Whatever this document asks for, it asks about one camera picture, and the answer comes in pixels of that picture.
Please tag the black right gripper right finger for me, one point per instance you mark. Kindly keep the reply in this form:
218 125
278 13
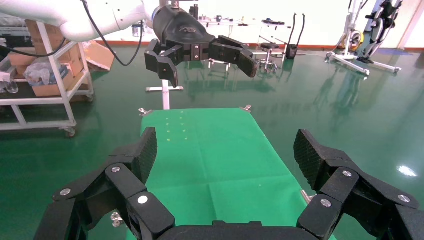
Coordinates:
357 198

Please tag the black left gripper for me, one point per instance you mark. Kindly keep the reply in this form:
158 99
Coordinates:
179 30

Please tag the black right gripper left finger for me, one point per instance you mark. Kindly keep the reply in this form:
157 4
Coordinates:
99 198

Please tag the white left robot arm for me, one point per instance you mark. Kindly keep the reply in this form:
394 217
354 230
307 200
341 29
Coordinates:
82 16

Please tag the flattened cardboard sheet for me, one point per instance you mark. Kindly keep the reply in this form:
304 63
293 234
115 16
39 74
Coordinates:
99 54

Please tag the brown cardboard storage box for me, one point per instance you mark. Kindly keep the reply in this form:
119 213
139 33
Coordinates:
53 36
49 90
74 61

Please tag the silver metal binder clip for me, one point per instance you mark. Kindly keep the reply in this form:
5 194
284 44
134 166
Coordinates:
116 219
246 108
306 196
145 111

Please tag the black bottle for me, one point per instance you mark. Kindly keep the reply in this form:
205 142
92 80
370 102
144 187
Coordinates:
194 11

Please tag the white T-shaped stand base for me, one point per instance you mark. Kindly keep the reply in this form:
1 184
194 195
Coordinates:
165 99

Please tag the black round stool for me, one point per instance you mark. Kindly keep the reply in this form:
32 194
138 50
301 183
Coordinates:
269 46

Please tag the green cloth with yellow dots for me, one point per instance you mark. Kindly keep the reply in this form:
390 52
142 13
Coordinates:
215 159

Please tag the white metal rack cart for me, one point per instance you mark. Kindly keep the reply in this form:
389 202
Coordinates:
33 101

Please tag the clear plastic bag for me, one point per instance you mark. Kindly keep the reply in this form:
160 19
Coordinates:
41 73

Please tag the black hanging robot legs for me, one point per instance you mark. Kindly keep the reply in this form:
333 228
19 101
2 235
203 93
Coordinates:
377 30

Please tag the white wheeled support frame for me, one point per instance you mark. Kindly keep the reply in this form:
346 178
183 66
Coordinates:
351 63

